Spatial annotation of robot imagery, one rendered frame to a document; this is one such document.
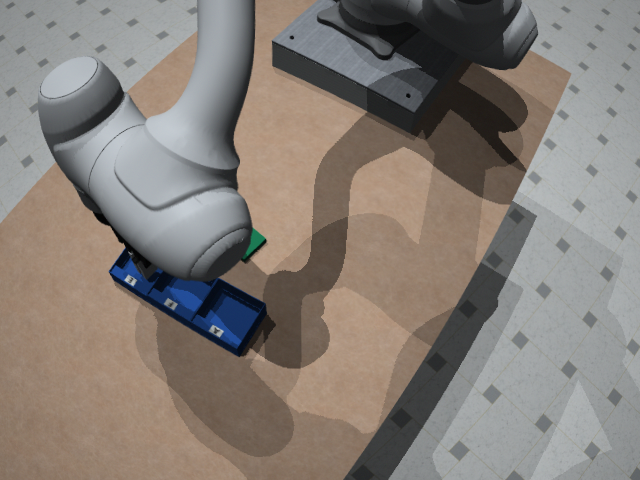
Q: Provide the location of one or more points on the green square block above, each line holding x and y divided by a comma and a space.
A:
257, 240

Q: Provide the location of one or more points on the blue rack of bins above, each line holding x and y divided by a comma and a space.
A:
224, 315

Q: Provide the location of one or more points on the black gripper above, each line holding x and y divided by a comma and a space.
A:
143, 266

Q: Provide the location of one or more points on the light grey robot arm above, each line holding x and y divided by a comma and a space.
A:
169, 189

